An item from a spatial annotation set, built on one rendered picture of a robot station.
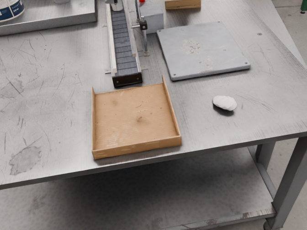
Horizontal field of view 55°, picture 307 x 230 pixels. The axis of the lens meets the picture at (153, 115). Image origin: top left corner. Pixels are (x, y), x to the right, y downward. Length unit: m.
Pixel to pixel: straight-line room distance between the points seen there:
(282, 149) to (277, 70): 0.92
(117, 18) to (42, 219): 1.02
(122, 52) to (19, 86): 0.42
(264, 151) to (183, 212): 0.50
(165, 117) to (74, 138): 0.29
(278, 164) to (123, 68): 1.19
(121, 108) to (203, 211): 0.68
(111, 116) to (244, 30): 0.73
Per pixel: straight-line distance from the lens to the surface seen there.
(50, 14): 1.63
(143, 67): 1.18
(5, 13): 1.68
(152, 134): 0.91
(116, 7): 1.51
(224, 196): 1.50
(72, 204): 1.56
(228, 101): 0.97
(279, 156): 1.98
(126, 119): 0.97
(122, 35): 1.31
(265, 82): 1.12
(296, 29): 3.22
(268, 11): 1.59
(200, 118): 0.96
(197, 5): 1.60
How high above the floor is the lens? 1.51
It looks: 45 degrees down
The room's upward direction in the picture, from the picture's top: 7 degrees counter-clockwise
